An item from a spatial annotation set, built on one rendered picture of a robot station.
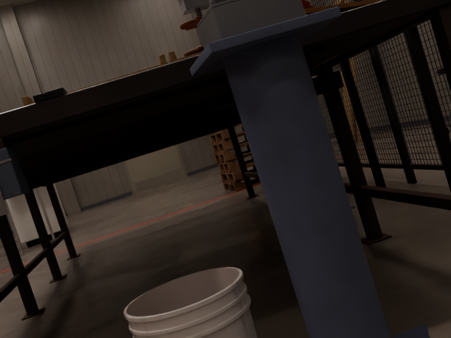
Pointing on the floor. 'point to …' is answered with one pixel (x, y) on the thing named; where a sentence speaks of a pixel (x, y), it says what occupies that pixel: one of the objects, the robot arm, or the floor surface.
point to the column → (301, 176)
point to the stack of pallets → (222, 144)
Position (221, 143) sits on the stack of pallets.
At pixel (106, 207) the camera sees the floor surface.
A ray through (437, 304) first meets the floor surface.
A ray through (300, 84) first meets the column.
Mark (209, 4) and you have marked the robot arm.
